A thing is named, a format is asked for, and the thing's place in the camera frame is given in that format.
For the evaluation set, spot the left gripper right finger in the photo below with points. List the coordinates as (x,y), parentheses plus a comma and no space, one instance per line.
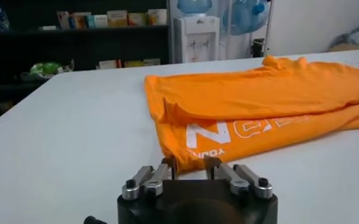
(243,181)

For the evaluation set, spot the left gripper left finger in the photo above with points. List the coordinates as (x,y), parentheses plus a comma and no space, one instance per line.
(150,181)

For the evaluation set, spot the orange t-shirt with white print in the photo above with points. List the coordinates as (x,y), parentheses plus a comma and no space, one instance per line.
(258,100)

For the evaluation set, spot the pile of grey blue clothes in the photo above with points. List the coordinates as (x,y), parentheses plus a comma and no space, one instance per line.
(356,36)

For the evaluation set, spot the large white table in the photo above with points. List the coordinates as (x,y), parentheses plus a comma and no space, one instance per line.
(75,137)

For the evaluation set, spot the black stand behind rack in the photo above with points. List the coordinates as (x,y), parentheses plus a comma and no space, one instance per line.
(258,48)

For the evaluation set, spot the black shelf unit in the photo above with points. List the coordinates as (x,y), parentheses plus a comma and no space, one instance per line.
(106,42)

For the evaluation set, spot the white water dispenser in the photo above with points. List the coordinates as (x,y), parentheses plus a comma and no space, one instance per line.
(197,39)

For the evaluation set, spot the white jug rack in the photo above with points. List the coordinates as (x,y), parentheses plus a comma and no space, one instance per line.
(269,33)

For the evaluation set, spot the bowl with green packets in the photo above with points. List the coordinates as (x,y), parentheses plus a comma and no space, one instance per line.
(46,69)

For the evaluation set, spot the blue water jug with cap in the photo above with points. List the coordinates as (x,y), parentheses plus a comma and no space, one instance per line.
(243,19)

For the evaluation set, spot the orange white medicine box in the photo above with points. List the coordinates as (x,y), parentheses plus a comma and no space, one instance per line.
(117,18)

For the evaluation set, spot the upright blue water jug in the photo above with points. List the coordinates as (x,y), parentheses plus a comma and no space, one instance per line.
(194,6)

